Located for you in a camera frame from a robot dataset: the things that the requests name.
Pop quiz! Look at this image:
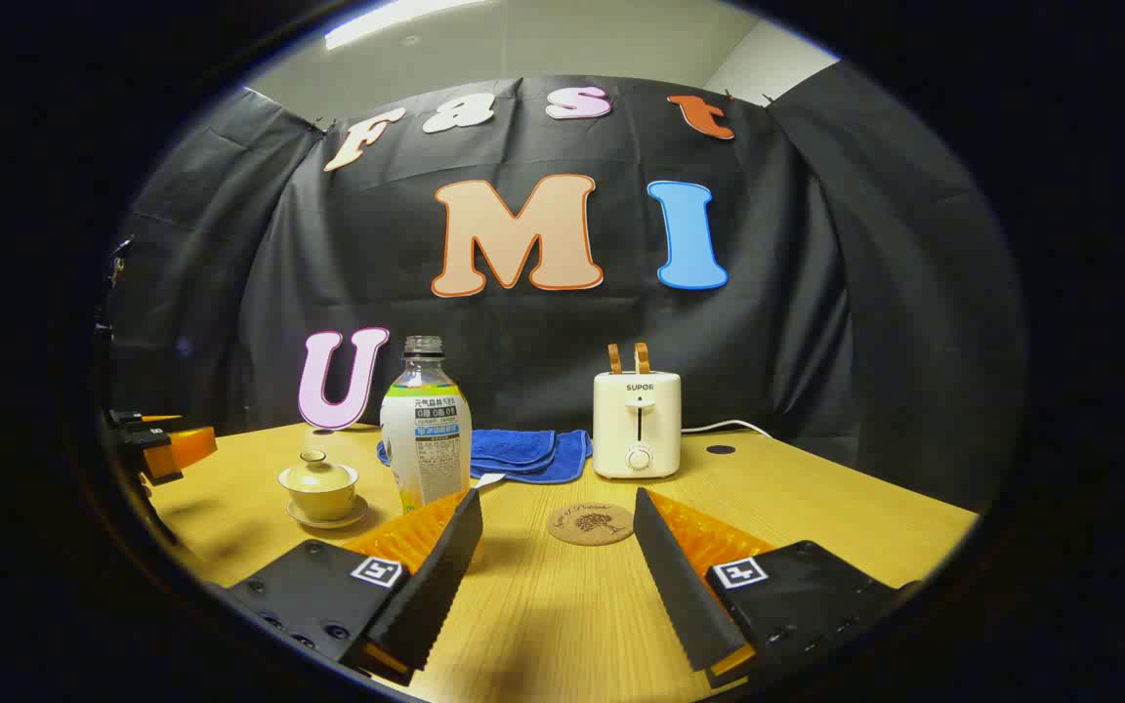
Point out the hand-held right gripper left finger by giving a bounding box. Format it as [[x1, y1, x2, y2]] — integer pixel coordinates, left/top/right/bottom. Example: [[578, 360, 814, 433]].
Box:
[[221, 486, 485, 686]]

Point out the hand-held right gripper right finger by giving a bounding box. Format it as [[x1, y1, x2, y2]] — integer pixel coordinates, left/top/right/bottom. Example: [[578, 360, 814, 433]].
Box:
[[633, 486, 921, 689]]

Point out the round cork coaster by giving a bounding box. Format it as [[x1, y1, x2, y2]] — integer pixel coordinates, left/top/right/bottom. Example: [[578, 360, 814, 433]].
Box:
[[547, 502, 636, 546]]

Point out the cream teacup lid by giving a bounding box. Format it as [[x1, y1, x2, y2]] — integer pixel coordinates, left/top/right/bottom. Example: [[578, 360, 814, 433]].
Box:
[[280, 450, 357, 492]]

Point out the clear labelled water bottle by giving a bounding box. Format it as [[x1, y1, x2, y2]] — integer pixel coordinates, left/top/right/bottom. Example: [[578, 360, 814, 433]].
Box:
[[380, 336, 474, 514]]

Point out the cream ceramic teacup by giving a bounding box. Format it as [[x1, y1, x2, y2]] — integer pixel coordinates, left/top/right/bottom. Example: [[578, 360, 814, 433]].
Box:
[[278, 465, 359, 521]]

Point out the cream ceramic saucer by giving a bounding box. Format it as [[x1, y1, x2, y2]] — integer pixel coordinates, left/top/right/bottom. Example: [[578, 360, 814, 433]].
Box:
[[286, 495, 369, 530]]

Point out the blue towel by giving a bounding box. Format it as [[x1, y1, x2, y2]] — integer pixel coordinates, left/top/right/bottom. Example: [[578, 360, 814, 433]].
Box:
[[376, 428, 593, 489]]

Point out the white toaster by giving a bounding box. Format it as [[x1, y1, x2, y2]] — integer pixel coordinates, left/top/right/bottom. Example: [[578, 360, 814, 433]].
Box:
[[592, 370, 683, 480]]

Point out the black backdrop cloth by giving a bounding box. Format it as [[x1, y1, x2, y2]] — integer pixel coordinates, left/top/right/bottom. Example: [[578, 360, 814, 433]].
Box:
[[108, 75, 1027, 509]]

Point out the white power cable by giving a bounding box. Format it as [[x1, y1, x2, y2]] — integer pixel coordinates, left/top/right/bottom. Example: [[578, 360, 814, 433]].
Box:
[[681, 420, 774, 439]]

